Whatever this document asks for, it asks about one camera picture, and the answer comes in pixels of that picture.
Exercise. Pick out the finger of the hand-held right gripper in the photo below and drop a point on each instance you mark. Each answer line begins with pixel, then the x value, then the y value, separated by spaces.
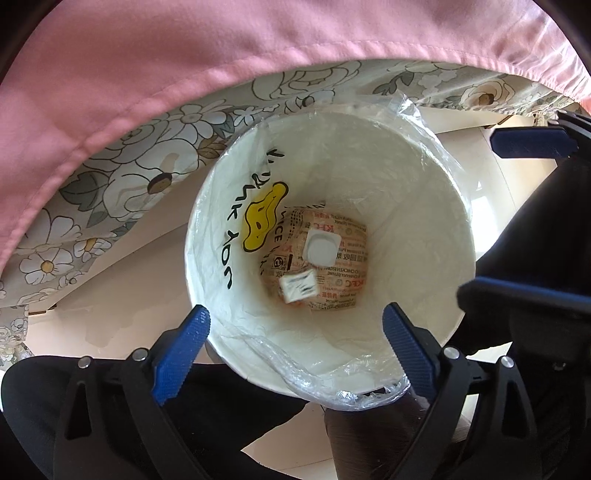
pixel 508 300
pixel 531 143

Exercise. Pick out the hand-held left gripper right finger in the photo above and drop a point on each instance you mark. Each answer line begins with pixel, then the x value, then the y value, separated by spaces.
pixel 406 346

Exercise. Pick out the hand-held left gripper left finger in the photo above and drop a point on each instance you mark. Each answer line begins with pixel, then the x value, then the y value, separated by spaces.
pixel 182 350

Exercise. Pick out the white round waste bin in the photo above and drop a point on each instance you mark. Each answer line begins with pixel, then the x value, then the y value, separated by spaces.
pixel 249 369

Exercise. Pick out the person's black trousers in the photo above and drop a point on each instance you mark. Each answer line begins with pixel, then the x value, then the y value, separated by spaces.
pixel 231 406

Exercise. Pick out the printed paper food bag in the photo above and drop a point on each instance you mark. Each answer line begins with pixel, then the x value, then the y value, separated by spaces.
pixel 346 277

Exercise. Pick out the small white paper carton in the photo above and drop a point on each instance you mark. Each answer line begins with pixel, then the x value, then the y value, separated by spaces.
pixel 298 286

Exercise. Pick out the small white plastic tub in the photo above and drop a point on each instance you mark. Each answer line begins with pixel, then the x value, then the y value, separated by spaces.
pixel 321 249

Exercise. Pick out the white lined waste bin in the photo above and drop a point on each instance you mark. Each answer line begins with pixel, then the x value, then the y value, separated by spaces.
pixel 406 184

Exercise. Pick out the cream floral bed sheet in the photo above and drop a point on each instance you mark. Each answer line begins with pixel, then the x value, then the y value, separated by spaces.
pixel 115 184

